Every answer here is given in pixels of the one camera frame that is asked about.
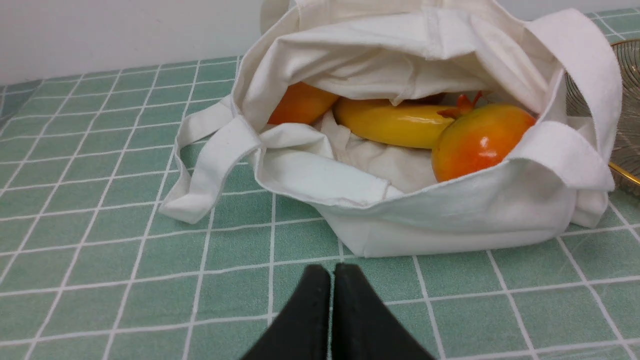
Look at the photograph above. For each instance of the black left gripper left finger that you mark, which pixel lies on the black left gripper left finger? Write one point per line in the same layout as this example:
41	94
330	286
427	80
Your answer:
300	331

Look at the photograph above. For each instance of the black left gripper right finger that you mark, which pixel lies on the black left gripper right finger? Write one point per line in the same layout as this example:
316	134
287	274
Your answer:
363	328

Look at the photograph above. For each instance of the white cloth tote bag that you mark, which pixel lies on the white cloth tote bag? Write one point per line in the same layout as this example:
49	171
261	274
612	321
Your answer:
379	200

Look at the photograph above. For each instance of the orange fruit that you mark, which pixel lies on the orange fruit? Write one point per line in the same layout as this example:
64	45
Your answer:
302	103

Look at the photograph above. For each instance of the yellow banana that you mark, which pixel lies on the yellow banana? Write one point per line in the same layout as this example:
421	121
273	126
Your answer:
409	125

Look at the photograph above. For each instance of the green checkered tablecloth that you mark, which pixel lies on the green checkered tablecloth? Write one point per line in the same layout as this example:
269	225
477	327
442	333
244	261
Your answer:
91	271

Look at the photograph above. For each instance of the orange red pomegranate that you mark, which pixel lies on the orange red pomegranate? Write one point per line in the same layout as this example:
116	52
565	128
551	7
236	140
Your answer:
478	137

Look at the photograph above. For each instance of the gold rimmed glass bowl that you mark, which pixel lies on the gold rimmed glass bowl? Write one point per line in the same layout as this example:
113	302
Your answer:
625	156

